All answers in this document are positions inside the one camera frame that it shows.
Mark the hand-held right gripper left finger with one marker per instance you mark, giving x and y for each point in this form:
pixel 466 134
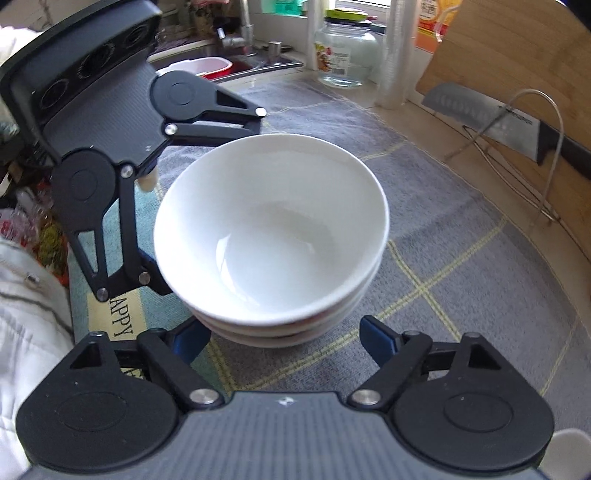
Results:
pixel 189 341

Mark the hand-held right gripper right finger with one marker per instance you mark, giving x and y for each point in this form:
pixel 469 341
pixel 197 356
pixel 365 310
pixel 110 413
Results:
pixel 378 341

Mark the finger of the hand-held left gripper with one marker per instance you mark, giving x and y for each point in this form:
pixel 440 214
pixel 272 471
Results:
pixel 207 134
pixel 129 221

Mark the red basin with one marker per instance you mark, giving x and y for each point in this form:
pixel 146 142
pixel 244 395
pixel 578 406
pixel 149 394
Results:
pixel 217 67

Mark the colourful plastic bags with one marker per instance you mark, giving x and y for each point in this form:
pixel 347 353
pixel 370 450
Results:
pixel 46 230

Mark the metal faucet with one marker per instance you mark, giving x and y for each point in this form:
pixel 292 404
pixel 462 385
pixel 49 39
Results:
pixel 247 32

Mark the grey checked table cloth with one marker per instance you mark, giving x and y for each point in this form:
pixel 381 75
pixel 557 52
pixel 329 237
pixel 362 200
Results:
pixel 438 230

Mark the thin stack of plastic cups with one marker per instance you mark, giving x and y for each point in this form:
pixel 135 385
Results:
pixel 315 32

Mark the green plastic bottle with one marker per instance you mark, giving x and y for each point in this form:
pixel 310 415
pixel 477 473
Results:
pixel 286 7

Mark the clear glass jar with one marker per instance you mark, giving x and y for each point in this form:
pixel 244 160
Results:
pixel 346 60

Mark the tall stack of plastic cups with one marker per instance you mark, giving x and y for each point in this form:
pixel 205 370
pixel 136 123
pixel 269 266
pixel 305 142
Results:
pixel 397 55

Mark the orange bottle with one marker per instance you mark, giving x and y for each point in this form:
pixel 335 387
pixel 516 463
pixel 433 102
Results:
pixel 434 23

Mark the bamboo cutting board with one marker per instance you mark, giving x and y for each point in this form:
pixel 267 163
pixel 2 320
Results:
pixel 508 46

